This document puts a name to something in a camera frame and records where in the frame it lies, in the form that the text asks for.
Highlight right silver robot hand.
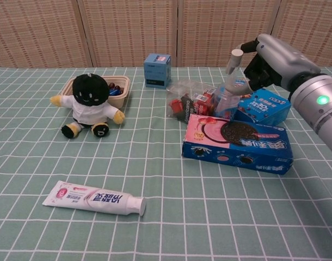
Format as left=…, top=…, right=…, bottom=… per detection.
left=225, top=34, right=323, bottom=96

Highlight white toothpaste tube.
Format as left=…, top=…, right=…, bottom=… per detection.
left=42, top=180, right=147, bottom=217

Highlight blue chocolate chip cookie box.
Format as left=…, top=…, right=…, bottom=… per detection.
left=232, top=88, right=292, bottom=126

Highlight clear container red coffee sachets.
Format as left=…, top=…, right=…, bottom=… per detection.
left=165, top=79, right=218, bottom=125

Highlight blue pink Oreo box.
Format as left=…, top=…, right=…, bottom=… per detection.
left=181, top=113, right=294, bottom=176

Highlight small light blue carton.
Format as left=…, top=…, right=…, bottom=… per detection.
left=143, top=53, right=172, bottom=89

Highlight bamboo folding screen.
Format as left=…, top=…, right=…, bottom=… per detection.
left=0, top=0, right=332, bottom=69

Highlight beige plastic tray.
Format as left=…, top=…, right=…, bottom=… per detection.
left=59, top=76, right=131, bottom=107

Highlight green checked tablecloth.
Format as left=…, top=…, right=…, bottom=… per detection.
left=0, top=66, right=332, bottom=261

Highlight black plush doll white coat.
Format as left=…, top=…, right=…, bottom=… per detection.
left=50, top=73, right=126, bottom=139

